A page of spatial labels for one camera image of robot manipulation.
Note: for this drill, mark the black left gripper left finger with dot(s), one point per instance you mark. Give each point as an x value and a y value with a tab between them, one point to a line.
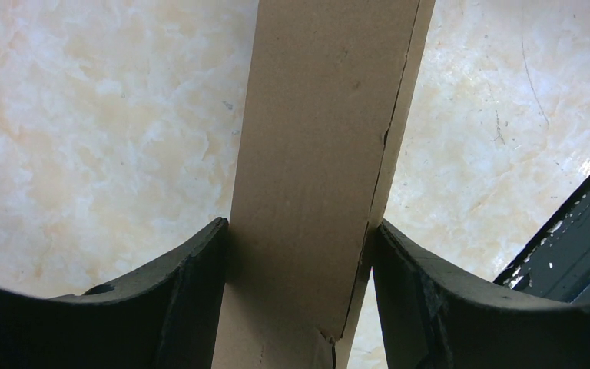
163	314

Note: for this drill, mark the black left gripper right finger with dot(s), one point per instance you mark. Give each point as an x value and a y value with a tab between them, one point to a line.
434	314

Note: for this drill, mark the brown cardboard box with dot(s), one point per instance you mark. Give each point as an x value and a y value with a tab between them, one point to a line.
328	95

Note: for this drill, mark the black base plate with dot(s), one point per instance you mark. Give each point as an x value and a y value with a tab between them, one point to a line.
555	263

